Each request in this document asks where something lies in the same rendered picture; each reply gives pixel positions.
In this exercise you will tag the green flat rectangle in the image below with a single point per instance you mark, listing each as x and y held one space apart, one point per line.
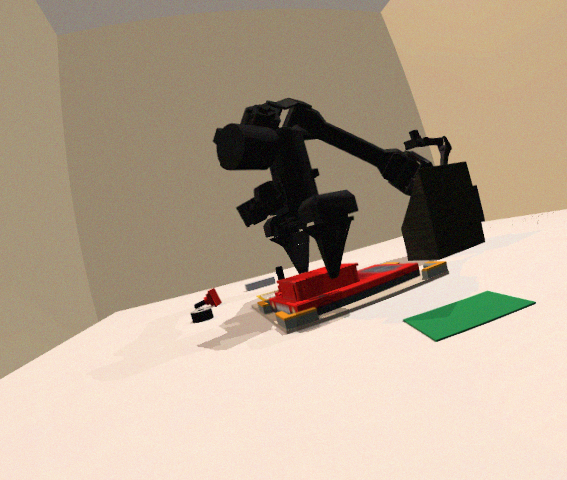
464 315

